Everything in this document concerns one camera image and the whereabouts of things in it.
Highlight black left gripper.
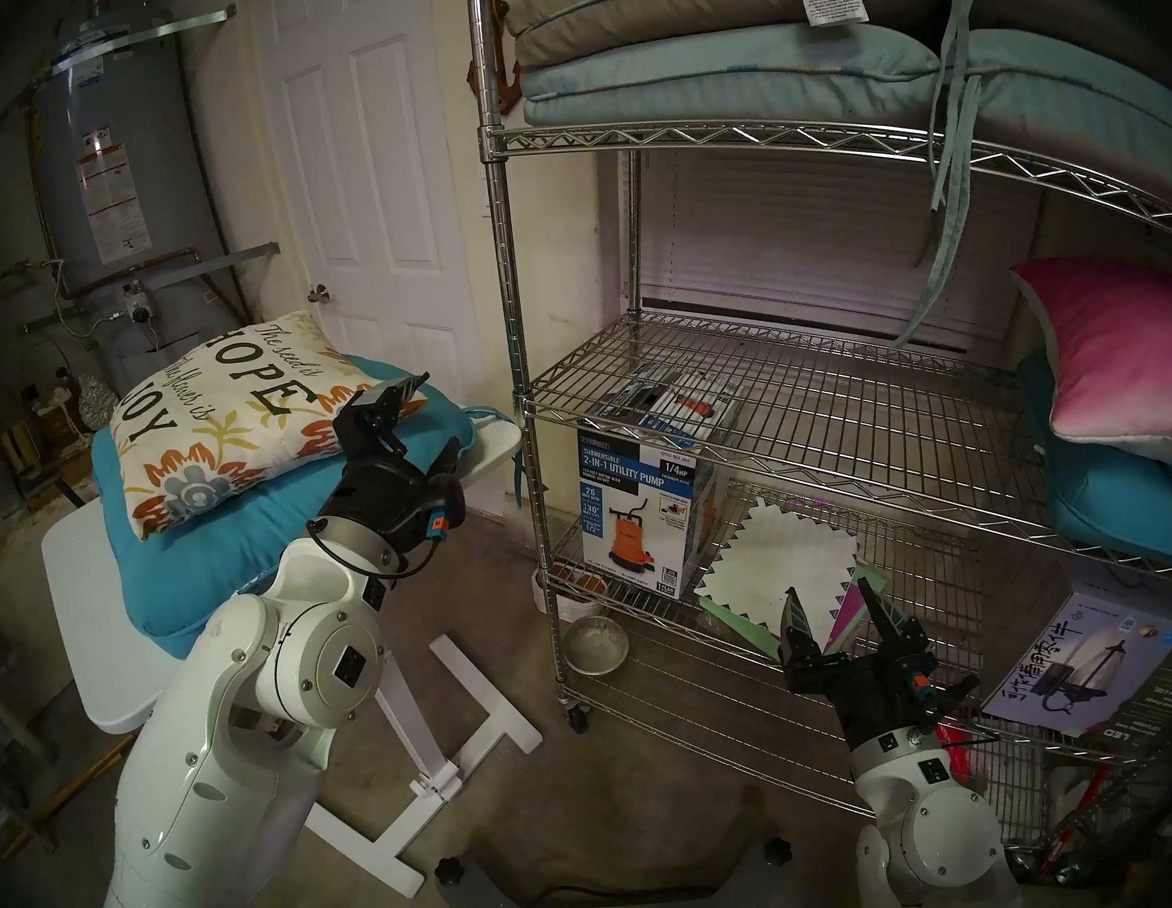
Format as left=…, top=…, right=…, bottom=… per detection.
left=308, top=436, right=472, bottom=580

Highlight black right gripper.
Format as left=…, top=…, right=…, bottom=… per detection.
left=775, top=575, right=943, bottom=757

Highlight floral HOPE JOY throw cushion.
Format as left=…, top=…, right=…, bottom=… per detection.
left=102, top=302, right=437, bottom=544

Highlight teal tufted seat cushion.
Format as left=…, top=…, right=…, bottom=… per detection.
left=86, top=346, right=490, bottom=664

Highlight teal plain cushion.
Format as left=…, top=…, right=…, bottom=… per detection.
left=1017, top=342, right=1172, bottom=593

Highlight light blue bench cushion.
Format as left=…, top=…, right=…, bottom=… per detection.
left=517, top=0, right=1172, bottom=263

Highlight tan bench cushion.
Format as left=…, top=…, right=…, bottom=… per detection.
left=504, top=0, right=1172, bottom=134

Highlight magenta paper sheet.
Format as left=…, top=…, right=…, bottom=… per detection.
left=821, top=593, right=875, bottom=654

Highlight white zigzag-edged paper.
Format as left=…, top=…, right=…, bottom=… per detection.
left=687, top=494, right=868, bottom=651

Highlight green paper sheet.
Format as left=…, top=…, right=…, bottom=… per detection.
left=696, top=562, right=896, bottom=666

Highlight red plastic item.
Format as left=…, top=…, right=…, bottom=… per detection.
left=934, top=715, right=992, bottom=784

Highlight utility pump cardboard box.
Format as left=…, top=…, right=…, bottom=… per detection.
left=570, top=362, right=757, bottom=607

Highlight metal pet bowl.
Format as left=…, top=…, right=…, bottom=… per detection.
left=560, top=613, right=632, bottom=678

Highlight LED lamp box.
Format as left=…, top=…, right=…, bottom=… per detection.
left=973, top=567, right=1172, bottom=761

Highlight white panel door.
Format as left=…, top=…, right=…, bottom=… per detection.
left=249, top=0, right=488, bottom=406

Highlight crumpled foil wrap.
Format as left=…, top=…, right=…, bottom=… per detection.
left=76, top=371, right=122, bottom=435

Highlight pink throw pillow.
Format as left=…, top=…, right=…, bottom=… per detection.
left=1010, top=250, right=1172, bottom=496

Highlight white overbed table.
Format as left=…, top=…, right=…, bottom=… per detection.
left=34, top=418, right=555, bottom=908

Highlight white window blinds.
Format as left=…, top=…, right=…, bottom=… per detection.
left=615, top=122, right=1054, bottom=381

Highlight grey water heater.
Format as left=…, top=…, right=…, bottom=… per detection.
left=19, top=0, right=262, bottom=397

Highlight thin wooden stick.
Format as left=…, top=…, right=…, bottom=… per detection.
left=0, top=734, right=145, bottom=859

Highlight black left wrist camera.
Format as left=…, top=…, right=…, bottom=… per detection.
left=333, top=372, right=437, bottom=458

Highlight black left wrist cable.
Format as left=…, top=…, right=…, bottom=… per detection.
left=306, top=512, right=428, bottom=588

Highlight chrome wire shelving rack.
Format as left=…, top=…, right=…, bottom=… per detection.
left=464, top=0, right=1172, bottom=888

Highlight metal heater strap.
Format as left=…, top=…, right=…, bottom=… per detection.
left=18, top=242, right=285, bottom=333
left=0, top=5, right=244, bottom=135

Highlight wooden anchor wall decoration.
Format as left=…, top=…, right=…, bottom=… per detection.
left=462, top=0, right=525, bottom=117

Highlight light blue tie strap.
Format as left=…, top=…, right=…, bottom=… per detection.
left=869, top=0, right=1004, bottom=349

